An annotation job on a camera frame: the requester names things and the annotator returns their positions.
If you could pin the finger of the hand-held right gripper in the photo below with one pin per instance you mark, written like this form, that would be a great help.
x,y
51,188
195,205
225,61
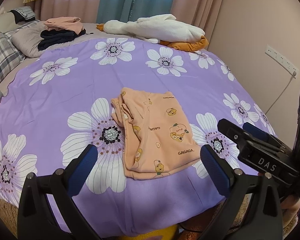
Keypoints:
x,y
231,131
257,131

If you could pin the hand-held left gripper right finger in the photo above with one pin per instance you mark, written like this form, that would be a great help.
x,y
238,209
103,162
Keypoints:
x,y
215,172

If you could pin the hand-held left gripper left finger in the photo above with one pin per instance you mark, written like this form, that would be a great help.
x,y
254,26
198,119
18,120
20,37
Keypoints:
x,y
81,172

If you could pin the orange cartoon print shirt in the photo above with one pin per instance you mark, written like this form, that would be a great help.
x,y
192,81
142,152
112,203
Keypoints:
x,y
155,132

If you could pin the folded navy clothes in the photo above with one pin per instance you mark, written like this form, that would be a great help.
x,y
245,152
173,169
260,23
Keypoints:
x,y
57,38

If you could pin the folded pink clothes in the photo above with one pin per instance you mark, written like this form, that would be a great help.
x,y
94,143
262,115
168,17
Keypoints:
x,y
63,23

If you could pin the person's right hand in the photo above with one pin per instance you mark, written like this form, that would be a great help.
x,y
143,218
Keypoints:
x,y
291,212

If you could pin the purple floral blanket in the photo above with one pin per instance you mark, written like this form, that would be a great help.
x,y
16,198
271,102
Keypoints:
x,y
65,92

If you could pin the brown fuzzy rug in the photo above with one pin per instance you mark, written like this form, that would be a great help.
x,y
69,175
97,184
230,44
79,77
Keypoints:
x,y
7,212

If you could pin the yellow soft object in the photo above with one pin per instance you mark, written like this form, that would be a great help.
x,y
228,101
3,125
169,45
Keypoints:
x,y
150,233

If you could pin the white goose plush toy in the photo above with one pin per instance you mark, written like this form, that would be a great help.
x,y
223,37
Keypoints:
x,y
162,28

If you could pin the beige pink curtain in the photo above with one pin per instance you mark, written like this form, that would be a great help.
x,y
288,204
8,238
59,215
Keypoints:
x,y
197,5

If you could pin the grey plaid blanket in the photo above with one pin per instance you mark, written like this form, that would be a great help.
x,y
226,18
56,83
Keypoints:
x,y
2,57

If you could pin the grey pillow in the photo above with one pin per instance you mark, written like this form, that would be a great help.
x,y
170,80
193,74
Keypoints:
x,y
27,41

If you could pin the beige pillow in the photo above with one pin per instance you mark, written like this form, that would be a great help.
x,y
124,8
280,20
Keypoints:
x,y
2,22

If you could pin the white wall socket strip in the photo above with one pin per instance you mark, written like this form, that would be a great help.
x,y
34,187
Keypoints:
x,y
281,58

